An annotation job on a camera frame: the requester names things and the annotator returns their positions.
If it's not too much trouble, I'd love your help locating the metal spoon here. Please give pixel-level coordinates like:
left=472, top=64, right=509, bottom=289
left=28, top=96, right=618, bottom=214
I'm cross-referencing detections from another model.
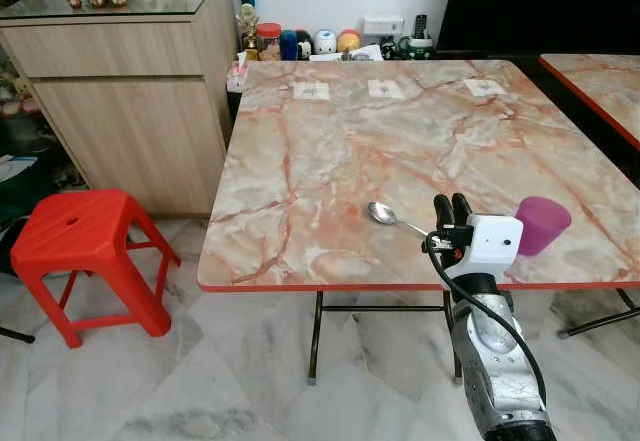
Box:
left=366, top=200, right=433, bottom=238

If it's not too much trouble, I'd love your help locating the purple plastic cup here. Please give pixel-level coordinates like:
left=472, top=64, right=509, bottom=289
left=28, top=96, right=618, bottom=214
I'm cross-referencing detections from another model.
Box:
left=514, top=196, right=574, bottom=258

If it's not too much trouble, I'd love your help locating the orange round toy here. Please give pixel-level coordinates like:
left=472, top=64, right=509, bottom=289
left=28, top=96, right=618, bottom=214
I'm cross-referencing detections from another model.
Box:
left=337, top=29, right=363, bottom=55

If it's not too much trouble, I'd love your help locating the white round toy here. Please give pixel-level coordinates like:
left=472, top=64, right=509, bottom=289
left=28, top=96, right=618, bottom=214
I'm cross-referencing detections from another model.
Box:
left=313, top=29, right=338, bottom=55

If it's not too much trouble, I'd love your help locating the black television screen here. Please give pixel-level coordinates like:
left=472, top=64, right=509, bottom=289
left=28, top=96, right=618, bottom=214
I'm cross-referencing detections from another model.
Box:
left=436, top=0, right=640, bottom=58

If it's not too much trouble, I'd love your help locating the blue can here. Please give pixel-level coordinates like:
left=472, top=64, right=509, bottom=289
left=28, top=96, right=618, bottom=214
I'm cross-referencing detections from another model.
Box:
left=279, top=29, right=300, bottom=61

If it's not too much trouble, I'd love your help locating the jar with red lid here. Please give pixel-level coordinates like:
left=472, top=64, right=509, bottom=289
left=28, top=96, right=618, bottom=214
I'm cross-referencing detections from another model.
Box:
left=256, top=22, right=284, bottom=61

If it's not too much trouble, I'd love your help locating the wooden cabinet with glass top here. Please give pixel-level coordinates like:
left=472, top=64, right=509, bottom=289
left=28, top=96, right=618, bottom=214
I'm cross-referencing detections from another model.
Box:
left=0, top=0, right=242, bottom=218

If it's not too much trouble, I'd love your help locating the red plastic stool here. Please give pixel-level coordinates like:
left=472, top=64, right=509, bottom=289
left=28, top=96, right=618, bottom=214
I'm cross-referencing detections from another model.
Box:
left=9, top=188, right=182, bottom=349

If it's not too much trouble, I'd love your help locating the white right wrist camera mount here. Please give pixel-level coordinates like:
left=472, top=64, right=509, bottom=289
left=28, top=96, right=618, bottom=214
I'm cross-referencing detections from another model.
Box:
left=445, top=214, right=525, bottom=283

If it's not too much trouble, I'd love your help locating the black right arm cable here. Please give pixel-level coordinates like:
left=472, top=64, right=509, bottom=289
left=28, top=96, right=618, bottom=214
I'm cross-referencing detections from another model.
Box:
left=425, top=229, right=550, bottom=414

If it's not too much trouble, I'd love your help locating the black metal table leg frame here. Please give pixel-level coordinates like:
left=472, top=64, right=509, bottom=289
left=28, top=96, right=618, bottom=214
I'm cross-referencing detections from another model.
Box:
left=307, top=289, right=640, bottom=383

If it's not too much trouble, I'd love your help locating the white wall socket strip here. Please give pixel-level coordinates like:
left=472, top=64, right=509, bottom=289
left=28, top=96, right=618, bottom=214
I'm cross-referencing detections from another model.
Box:
left=361, top=16, right=406, bottom=38

